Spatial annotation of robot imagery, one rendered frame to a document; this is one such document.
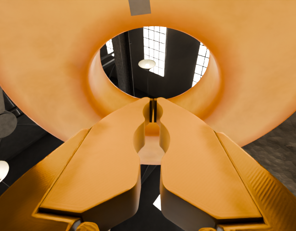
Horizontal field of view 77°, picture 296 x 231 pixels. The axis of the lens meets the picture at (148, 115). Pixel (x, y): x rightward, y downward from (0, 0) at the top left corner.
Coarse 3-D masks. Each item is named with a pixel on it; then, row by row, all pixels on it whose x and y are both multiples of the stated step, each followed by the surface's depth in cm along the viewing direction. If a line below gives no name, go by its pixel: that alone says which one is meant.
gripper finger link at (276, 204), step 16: (224, 144) 8; (240, 160) 7; (240, 176) 6; (256, 176) 6; (272, 176) 6; (256, 192) 6; (272, 192) 6; (288, 192) 6; (272, 208) 5; (288, 208) 5; (224, 224) 5; (240, 224) 5; (256, 224) 5; (272, 224) 5; (288, 224) 5
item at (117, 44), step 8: (128, 32) 416; (112, 40) 418; (120, 40) 423; (128, 40) 429; (120, 48) 417; (128, 48) 444; (120, 56) 434; (128, 56) 462; (120, 64) 452; (128, 64) 480; (120, 72) 472; (128, 72) 500; (120, 80) 493; (128, 80) 515; (120, 88) 517; (128, 88) 532
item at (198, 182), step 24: (168, 120) 9; (192, 120) 9; (168, 144) 8; (192, 144) 8; (216, 144) 8; (168, 168) 6; (192, 168) 6; (216, 168) 6; (168, 192) 6; (192, 192) 6; (216, 192) 6; (240, 192) 6; (168, 216) 6; (192, 216) 6; (216, 216) 5; (240, 216) 5
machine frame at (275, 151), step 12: (288, 120) 36; (276, 132) 39; (288, 132) 37; (252, 144) 45; (264, 144) 43; (276, 144) 41; (288, 144) 39; (252, 156) 47; (264, 156) 45; (276, 156) 42; (288, 156) 41; (276, 168) 44; (288, 168) 42; (288, 180) 44
